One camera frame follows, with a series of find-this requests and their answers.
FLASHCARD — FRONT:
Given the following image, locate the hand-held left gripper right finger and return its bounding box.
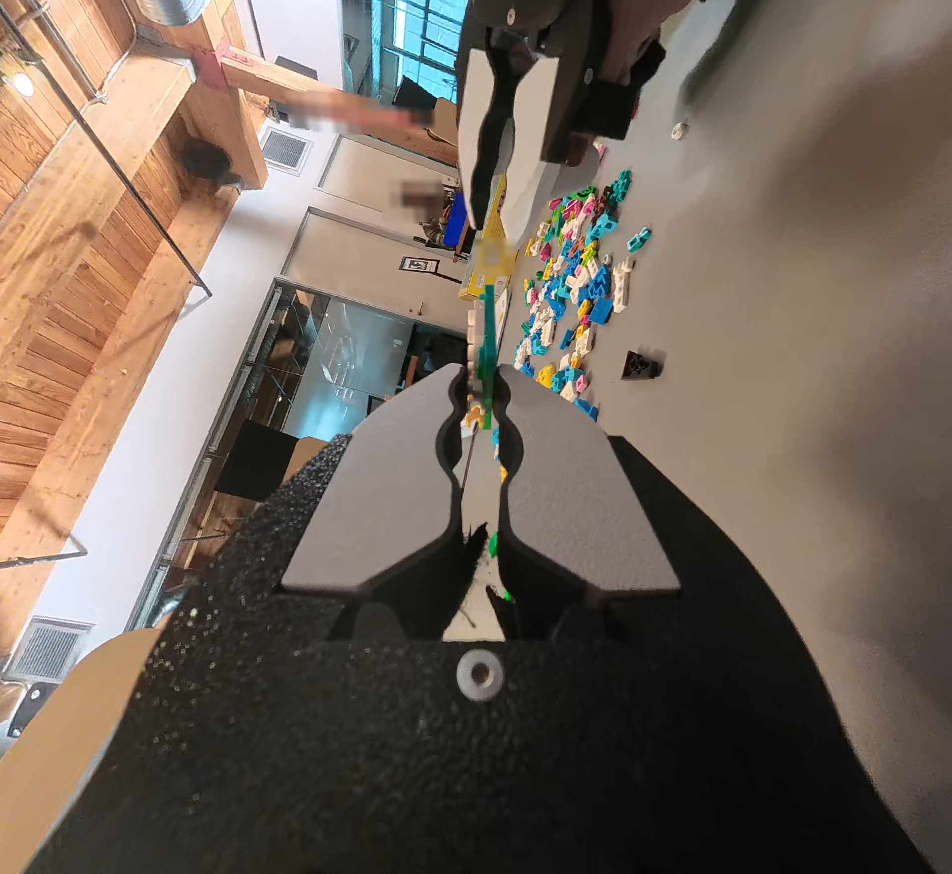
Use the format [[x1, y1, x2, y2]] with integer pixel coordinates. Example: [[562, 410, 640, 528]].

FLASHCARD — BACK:
[[497, 364, 682, 598]]

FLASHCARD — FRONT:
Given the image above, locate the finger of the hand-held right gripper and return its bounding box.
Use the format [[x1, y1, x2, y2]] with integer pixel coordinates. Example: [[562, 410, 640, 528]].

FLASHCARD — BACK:
[[500, 58, 562, 240], [457, 47, 516, 231]]

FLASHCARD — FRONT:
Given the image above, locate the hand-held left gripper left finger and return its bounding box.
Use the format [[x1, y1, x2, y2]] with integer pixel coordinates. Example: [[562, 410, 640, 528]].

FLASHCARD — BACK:
[[281, 363, 477, 596]]

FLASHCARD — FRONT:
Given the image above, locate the green toy brick assembly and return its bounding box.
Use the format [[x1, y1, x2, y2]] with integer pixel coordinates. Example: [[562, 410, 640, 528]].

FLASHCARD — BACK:
[[463, 278, 516, 601]]

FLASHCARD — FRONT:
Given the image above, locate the grey desk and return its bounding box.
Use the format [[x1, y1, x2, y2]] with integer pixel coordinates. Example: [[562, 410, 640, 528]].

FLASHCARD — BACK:
[[446, 0, 952, 874]]

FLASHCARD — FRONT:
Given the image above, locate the large window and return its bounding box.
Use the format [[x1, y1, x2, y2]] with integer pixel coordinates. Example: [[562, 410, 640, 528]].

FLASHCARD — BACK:
[[338, 0, 478, 106]]

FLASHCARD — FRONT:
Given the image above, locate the yellow cardboard box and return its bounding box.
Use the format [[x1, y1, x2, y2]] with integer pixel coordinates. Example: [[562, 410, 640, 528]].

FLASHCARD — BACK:
[[457, 174, 519, 304]]

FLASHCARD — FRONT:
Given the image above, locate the black panel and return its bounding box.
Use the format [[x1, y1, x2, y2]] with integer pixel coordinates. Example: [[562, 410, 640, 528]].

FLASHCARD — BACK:
[[214, 418, 303, 503]]

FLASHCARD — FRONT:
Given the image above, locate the pile of colourful toy bricks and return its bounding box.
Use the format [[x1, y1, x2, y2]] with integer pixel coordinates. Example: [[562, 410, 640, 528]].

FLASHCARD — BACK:
[[512, 169, 638, 423]]

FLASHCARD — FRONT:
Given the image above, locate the glass partition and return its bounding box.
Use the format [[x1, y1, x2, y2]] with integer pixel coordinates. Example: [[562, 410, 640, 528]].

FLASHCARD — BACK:
[[125, 278, 468, 631]]

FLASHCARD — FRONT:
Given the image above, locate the wooden ceiling beam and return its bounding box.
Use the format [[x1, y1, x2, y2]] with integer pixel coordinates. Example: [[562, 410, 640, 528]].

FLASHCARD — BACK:
[[217, 45, 462, 166]]

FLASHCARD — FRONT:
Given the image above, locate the black dome fixture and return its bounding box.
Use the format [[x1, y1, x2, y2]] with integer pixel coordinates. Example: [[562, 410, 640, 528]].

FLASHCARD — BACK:
[[181, 137, 245, 188]]

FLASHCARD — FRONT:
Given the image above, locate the black metal rod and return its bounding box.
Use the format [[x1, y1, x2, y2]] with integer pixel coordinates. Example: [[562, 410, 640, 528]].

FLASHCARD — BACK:
[[0, 2, 214, 299]]

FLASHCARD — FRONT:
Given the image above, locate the tan plywood chair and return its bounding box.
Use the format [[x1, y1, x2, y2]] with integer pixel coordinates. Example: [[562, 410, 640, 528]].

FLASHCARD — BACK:
[[0, 627, 163, 874]]

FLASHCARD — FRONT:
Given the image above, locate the wall vent grille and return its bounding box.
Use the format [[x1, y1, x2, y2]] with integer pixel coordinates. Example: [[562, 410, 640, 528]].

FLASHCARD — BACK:
[[259, 127, 314, 176], [3, 617, 95, 683]]

